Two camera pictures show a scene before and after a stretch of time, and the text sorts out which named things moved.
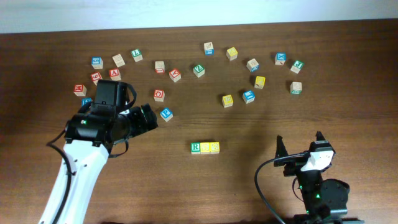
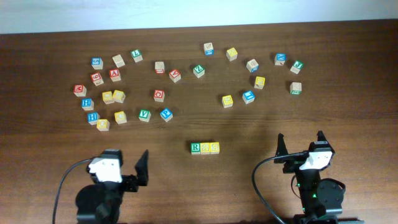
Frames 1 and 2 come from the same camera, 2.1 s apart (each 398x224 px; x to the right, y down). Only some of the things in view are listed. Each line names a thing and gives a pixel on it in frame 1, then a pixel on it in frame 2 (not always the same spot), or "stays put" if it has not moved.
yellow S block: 214,147 stays put
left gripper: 142,126 → 132,181
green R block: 195,148 stays put
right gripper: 294,165 stays put
